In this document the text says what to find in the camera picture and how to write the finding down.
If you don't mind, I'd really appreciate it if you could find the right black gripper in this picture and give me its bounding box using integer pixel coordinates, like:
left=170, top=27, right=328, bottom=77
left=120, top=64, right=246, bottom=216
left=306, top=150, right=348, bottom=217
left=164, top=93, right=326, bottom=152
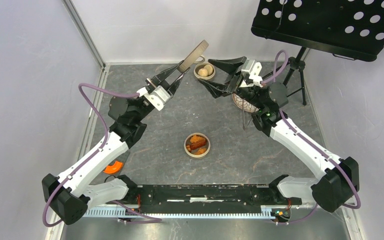
left=197, top=55, right=265, bottom=110

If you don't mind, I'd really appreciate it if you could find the round bread bun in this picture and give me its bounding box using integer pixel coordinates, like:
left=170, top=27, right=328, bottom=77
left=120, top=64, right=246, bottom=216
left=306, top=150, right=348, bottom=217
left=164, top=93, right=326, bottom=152
left=203, top=64, right=214, bottom=76

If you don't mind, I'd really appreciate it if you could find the brown bowl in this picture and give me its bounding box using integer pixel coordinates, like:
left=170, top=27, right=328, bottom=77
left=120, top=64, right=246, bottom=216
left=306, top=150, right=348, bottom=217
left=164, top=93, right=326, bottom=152
left=183, top=132, right=211, bottom=159
left=193, top=62, right=216, bottom=81

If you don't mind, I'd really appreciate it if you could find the brown lid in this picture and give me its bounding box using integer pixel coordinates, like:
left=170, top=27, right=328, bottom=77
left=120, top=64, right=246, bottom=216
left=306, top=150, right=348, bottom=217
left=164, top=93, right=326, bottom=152
left=177, top=40, right=209, bottom=73

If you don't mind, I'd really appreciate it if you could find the small sausage piece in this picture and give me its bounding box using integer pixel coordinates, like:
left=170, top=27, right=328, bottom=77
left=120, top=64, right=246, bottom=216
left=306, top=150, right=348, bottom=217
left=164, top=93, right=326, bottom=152
left=186, top=140, right=207, bottom=152

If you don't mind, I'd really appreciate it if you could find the orange fried food piece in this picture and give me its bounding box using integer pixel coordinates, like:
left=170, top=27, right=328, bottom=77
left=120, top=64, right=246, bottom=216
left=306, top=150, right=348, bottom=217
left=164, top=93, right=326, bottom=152
left=194, top=147, right=207, bottom=156

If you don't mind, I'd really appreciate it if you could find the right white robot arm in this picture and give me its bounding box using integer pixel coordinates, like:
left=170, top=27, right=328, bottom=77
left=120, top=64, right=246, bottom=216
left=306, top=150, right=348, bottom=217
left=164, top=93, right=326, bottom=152
left=201, top=56, right=362, bottom=213

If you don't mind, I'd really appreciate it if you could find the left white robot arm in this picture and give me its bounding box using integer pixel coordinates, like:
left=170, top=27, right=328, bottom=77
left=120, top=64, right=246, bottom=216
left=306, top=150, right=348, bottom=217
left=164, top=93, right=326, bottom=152
left=41, top=60, right=190, bottom=228

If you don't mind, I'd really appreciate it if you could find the patterned orange plate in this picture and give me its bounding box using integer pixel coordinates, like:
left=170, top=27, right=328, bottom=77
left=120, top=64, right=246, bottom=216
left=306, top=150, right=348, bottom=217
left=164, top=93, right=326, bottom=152
left=232, top=94, right=258, bottom=113

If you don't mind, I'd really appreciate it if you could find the orange horseshoe toy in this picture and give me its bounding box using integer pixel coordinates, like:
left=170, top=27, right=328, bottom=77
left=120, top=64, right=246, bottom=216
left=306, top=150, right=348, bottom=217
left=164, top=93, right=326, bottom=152
left=103, top=160, right=124, bottom=175

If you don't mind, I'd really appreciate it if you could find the black music stand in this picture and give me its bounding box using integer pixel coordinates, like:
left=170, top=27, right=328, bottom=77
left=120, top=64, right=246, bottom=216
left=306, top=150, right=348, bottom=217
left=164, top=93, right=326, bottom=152
left=250, top=0, right=384, bottom=108

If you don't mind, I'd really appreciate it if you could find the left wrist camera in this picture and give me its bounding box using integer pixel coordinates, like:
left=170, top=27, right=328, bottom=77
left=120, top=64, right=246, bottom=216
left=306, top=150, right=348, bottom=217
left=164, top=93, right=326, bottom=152
left=136, top=86, right=173, bottom=111

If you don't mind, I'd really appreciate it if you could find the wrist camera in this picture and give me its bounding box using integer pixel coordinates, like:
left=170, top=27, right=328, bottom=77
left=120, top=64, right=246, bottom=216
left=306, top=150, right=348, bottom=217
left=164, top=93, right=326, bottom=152
left=239, top=58, right=263, bottom=88
left=136, top=86, right=173, bottom=111

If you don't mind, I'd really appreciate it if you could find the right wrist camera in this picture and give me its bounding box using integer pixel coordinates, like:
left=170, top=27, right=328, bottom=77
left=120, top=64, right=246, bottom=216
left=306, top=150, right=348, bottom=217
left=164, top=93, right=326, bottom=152
left=239, top=58, right=263, bottom=88

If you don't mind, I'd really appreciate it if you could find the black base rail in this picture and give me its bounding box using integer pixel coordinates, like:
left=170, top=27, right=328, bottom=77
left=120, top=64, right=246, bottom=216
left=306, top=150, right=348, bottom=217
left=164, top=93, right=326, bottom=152
left=120, top=184, right=302, bottom=214

